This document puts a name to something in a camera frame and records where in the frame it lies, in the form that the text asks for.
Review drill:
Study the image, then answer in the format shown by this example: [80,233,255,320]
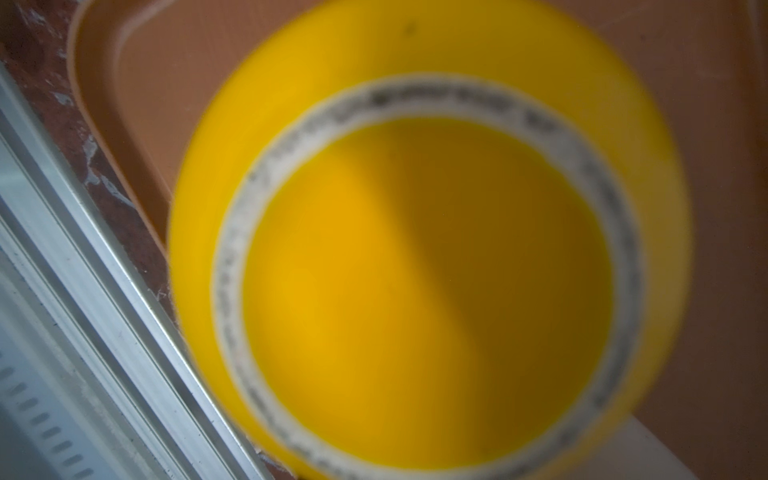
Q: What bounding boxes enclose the brown rectangular tray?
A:
[67,1,767,479]

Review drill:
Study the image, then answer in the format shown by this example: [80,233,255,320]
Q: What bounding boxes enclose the white faceted mug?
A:
[562,417,698,480]

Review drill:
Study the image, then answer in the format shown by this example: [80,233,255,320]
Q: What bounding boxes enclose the aluminium front rail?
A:
[1,73,272,479]

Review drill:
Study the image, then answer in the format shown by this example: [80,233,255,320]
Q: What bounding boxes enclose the yellow mug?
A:
[168,1,692,479]

